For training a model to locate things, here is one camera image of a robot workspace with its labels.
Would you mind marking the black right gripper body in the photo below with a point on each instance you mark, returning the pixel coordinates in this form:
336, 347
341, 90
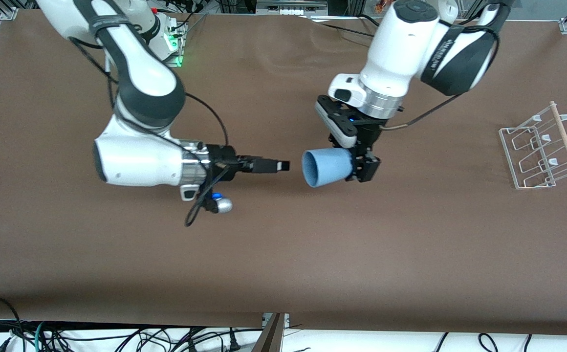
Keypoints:
225, 159

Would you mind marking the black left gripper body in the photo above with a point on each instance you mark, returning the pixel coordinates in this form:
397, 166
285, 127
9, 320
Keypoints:
369, 132

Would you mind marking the blue plastic cup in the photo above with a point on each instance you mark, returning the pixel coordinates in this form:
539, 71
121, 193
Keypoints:
325, 167

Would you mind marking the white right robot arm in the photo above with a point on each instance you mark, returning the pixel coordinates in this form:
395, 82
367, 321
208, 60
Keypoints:
137, 161

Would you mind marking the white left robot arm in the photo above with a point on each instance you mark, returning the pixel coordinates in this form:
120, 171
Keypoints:
401, 49

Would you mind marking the brown table cloth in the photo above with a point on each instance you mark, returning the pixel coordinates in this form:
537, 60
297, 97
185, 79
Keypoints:
313, 274

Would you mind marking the orange brown background object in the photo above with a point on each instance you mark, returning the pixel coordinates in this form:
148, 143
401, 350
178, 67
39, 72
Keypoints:
383, 5

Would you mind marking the white power strip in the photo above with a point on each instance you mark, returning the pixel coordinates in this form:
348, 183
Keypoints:
291, 9

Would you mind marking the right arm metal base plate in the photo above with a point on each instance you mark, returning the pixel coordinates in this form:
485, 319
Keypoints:
178, 56

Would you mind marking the small metal bracket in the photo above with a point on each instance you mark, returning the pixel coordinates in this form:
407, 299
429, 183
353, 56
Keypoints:
286, 320

